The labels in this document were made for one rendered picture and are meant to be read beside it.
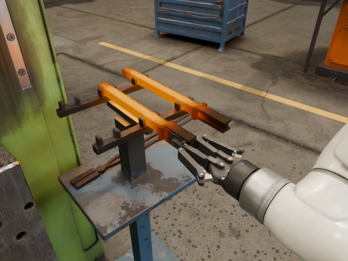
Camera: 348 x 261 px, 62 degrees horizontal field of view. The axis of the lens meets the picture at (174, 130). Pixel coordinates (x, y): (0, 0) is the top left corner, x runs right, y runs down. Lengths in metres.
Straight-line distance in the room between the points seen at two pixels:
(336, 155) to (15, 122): 0.85
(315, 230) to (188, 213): 1.35
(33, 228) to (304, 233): 0.73
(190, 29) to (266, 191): 3.99
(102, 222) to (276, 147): 1.76
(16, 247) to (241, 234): 1.16
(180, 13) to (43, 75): 3.57
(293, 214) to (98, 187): 0.62
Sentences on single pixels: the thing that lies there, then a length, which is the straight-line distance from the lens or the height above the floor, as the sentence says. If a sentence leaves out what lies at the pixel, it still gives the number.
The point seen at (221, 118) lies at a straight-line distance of 0.72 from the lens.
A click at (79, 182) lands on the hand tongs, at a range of 0.96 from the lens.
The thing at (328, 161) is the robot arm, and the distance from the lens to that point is 0.54.
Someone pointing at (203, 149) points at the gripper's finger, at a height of 0.99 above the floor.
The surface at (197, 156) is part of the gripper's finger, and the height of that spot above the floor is 0.99.
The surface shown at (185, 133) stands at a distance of 0.65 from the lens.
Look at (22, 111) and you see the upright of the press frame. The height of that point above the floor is 0.93.
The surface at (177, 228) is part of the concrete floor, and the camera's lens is 1.72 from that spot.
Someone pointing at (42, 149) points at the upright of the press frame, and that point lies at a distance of 1.08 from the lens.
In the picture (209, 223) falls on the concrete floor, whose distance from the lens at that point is 1.75.
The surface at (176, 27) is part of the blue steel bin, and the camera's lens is 4.52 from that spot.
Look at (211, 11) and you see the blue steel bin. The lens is 4.20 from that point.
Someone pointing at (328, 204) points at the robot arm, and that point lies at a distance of 0.50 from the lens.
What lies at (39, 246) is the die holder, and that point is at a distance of 1.02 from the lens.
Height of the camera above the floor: 1.38
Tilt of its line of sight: 35 degrees down
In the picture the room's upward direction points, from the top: straight up
